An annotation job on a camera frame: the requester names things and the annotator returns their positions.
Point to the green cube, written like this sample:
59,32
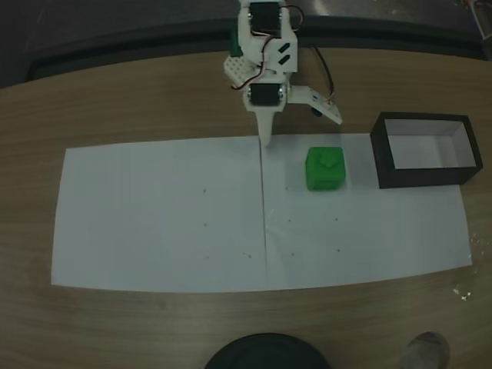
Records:
324,169

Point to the dark box white inside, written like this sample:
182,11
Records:
423,175

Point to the green clamp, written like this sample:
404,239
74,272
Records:
235,44

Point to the white paper sheet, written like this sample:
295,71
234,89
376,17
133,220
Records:
365,238
153,215

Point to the black round object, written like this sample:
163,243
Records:
265,353

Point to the person's grey shoe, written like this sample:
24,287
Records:
426,351

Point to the white perforated base plate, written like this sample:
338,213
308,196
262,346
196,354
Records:
236,71

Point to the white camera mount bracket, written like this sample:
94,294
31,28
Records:
321,104

